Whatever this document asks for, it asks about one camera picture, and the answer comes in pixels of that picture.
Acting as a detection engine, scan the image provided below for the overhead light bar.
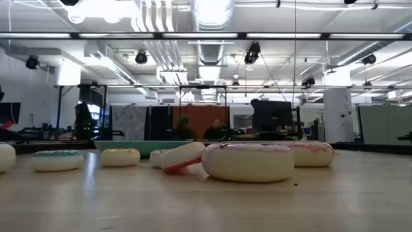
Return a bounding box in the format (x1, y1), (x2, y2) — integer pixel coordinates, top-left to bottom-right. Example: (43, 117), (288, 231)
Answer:
(0, 32), (412, 41)

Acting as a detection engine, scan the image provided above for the seated person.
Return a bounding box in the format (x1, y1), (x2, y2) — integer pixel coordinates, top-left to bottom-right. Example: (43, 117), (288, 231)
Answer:
(203, 119), (227, 140)

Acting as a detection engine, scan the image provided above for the large white donut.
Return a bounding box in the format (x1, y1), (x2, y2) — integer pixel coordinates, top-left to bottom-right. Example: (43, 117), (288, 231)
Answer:
(0, 143), (17, 173)

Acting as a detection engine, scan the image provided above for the orange partition panel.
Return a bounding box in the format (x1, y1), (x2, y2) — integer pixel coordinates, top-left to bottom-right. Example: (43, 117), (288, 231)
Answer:
(172, 105), (230, 140)

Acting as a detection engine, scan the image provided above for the red iced donut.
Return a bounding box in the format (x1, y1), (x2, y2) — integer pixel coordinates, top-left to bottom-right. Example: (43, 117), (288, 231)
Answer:
(160, 141), (206, 175)

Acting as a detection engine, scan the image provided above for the pink donut with white drizzle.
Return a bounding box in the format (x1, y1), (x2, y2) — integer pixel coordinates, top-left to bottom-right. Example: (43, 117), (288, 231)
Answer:
(283, 141), (335, 168)

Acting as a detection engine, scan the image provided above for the white pillar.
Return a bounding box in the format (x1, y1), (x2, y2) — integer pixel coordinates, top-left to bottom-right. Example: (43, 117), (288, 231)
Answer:
(323, 88), (354, 143)

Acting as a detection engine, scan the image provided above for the small pale donut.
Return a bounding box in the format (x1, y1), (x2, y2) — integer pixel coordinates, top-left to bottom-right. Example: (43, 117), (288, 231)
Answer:
(149, 149), (168, 169)

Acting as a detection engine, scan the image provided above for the grey patterned panel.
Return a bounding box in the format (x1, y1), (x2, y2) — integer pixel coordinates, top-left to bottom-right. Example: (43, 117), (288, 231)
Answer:
(111, 105), (147, 141)

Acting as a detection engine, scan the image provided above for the standing person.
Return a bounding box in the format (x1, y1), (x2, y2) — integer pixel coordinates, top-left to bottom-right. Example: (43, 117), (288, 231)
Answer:
(73, 102), (95, 140)

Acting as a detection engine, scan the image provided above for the yellow iced donut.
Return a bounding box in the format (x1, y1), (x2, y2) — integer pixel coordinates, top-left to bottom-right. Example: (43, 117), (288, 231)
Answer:
(100, 148), (141, 168)

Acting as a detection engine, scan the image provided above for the blue iced donut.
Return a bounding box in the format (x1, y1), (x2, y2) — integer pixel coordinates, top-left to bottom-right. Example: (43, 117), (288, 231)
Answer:
(31, 150), (84, 172)

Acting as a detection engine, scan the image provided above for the black wall screen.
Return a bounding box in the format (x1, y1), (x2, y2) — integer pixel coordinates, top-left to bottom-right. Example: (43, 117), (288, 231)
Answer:
(0, 102), (22, 125)

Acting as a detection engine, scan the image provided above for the potted green plant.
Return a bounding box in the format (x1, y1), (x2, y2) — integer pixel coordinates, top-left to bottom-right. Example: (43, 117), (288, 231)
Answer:
(175, 115), (195, 140)

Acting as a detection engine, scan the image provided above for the purple donut with chocolate drizzle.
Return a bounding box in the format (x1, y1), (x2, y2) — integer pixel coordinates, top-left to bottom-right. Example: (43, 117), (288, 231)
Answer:
(201, 142), (295, 184)

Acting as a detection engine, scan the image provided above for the hanging thin cable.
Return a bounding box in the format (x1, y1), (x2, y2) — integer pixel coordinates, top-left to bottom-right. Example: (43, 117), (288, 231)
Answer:
(292, 0), (297, 109)

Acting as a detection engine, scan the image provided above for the dark monitor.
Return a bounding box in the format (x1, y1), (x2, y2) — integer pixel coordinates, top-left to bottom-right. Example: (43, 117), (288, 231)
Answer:
(254, 100), (294, 133)

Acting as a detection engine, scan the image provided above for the black ceiling spotlight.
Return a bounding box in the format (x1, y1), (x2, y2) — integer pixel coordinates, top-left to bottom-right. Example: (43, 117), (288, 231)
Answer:
(361, 53), (377, 66)
(25, 54), (41, 70)
(243, 41), (262, 65)
(135, 50), (149, 65)

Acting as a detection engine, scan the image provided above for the round plate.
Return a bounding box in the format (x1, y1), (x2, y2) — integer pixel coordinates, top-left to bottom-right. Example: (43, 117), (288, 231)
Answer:
(93, 140), (194, 158)

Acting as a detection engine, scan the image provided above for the person behind monitor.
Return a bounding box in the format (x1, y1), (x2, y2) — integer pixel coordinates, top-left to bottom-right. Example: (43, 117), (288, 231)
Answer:
(250, 98), (262, 136)

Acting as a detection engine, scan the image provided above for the pale green partition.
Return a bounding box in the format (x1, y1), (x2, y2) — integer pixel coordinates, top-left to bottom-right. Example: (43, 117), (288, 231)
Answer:
(358, 104), (412, 145)

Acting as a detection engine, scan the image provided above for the silver ventilation duct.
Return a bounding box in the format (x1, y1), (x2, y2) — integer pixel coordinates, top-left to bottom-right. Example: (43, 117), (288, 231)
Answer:
(189, 0), (236, 66)

